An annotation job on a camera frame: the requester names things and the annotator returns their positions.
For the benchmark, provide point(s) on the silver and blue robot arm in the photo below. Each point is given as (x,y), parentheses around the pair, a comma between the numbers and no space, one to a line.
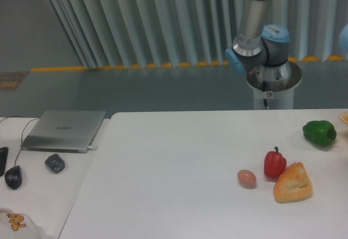
(251,19)

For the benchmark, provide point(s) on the red bell pepper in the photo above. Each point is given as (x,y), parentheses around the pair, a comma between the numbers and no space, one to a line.
(274,164)

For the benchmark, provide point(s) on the green bell pepper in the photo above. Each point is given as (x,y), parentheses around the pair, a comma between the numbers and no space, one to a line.
(320,133)

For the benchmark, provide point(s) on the brown egg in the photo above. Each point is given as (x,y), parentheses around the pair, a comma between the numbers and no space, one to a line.
(247,178)

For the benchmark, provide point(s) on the silver closed laptop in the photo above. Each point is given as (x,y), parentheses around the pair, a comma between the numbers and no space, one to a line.
(64,131)

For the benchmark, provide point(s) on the white pleated curtain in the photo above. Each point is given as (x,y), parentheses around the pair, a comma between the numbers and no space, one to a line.
(143,33)

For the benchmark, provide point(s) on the triangular puff pastry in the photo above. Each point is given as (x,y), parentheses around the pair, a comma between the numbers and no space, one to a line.
(293,185)

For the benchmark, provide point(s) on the yellow object at table edge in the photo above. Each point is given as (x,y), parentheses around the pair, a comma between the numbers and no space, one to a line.
(344,117)

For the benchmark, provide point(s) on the black computer mouse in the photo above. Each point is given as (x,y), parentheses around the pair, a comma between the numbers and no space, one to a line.
(13,177)

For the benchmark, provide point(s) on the white cap with yellow letters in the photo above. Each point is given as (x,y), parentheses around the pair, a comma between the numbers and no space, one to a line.
(20,225)

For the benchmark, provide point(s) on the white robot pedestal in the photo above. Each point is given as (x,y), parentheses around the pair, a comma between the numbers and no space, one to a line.
(273,87)

